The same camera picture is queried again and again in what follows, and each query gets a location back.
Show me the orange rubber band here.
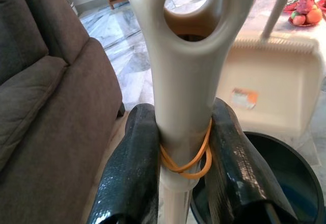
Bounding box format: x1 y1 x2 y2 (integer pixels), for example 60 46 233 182
159 118 213 180

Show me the orange fruit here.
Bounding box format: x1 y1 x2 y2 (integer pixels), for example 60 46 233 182
305 8 323 25

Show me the black plastic bucket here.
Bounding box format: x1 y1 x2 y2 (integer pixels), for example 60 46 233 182
189 131 322 224

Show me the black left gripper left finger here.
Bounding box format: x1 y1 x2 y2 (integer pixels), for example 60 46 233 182
88 103 161 224

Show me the peach coloured fruit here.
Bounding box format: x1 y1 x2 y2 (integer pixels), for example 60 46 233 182
291 14 306 26

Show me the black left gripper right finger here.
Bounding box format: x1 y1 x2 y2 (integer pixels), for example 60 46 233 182
203 98 298 224

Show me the dark brown fabric sofa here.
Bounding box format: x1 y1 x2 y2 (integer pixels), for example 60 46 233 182
0 0 126 224

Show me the pink dragon fruit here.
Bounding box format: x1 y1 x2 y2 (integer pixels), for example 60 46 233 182
292 0 318 13

